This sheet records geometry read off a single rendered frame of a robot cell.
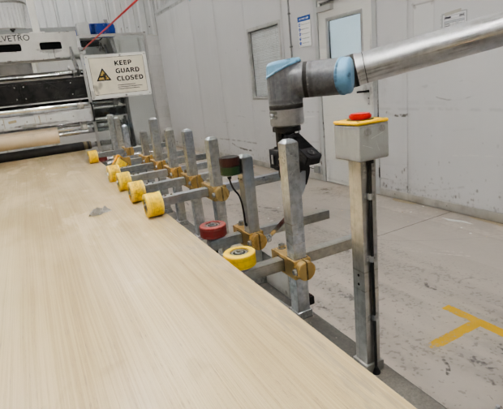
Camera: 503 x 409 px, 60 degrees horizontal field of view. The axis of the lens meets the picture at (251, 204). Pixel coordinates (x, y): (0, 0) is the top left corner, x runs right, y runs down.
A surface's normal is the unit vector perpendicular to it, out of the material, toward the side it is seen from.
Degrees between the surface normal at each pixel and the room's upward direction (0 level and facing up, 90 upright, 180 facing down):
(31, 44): 90
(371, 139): 90
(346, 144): 90
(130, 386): 0
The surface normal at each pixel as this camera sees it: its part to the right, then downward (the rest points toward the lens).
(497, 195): -0.87, 0.22
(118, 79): 0.45, 0.20
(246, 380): -0.10, -0.96
